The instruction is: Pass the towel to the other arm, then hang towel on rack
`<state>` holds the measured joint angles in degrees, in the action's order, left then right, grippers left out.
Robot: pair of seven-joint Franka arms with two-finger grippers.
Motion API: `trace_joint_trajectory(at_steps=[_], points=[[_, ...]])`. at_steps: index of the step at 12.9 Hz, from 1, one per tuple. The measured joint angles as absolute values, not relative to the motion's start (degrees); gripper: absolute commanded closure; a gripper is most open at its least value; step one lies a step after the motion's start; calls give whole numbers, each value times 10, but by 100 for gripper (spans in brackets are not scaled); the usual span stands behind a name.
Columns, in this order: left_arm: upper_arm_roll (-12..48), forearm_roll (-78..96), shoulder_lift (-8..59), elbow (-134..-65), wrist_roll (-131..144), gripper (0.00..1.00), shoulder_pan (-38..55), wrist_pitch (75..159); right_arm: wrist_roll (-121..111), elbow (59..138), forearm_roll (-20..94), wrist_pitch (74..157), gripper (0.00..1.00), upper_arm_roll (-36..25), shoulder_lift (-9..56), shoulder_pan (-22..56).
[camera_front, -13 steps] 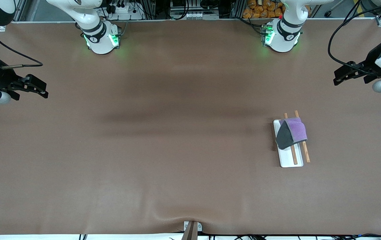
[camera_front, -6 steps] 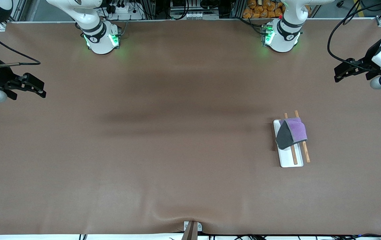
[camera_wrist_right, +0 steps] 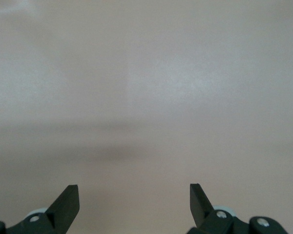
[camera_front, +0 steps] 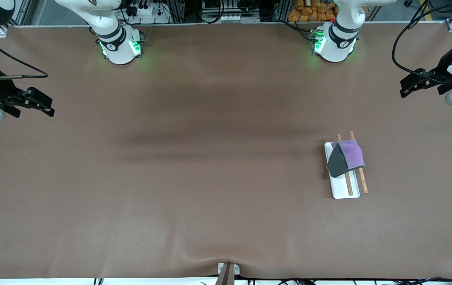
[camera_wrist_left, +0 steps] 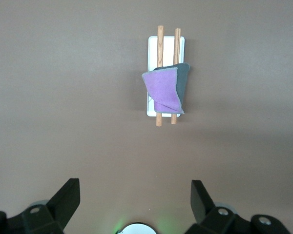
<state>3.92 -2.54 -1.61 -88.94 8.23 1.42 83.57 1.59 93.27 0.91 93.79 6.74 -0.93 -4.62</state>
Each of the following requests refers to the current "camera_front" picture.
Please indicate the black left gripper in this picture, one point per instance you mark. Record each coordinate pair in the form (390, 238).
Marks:
(445, 65)

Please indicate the white rack with wooden rods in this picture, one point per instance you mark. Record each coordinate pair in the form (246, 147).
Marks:
(342, 190)

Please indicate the grey and purple towel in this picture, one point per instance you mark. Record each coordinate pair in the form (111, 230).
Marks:
(344, 158)

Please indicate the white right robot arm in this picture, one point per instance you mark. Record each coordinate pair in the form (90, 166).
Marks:
(119, 47)

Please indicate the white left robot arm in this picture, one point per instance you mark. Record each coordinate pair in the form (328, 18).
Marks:
(334, 47)

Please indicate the orange bag pile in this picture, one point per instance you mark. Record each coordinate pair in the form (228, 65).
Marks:
(309, 10)

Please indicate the white power strip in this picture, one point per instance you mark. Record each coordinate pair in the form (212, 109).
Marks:
(146, 10)

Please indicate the brown table cover mat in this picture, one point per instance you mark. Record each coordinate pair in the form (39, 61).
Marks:
(210, 178)

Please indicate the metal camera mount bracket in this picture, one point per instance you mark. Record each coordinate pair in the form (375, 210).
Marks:
(227, 273)

